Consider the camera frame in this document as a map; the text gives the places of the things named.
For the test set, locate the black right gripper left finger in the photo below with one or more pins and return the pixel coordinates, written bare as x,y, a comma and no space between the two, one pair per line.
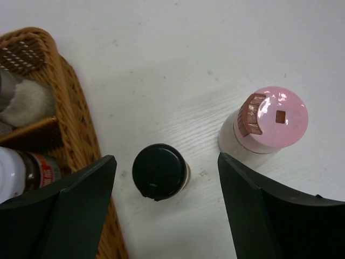
61,220

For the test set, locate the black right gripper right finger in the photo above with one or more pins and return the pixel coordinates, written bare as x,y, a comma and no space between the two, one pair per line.
270,220

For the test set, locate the red label white lid jar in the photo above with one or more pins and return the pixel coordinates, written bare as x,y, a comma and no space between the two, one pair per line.
22,172

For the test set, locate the small black cap bottle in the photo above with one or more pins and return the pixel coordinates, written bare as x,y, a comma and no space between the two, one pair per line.
160,172

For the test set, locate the silver lid spice jar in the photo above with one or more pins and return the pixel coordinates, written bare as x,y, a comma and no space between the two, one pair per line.
23,102

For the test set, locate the brown wicker divided tray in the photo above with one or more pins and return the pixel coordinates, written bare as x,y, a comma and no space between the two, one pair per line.
69,135

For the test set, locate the pink lid spice shaker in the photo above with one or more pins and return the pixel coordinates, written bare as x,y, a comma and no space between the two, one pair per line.
270,119

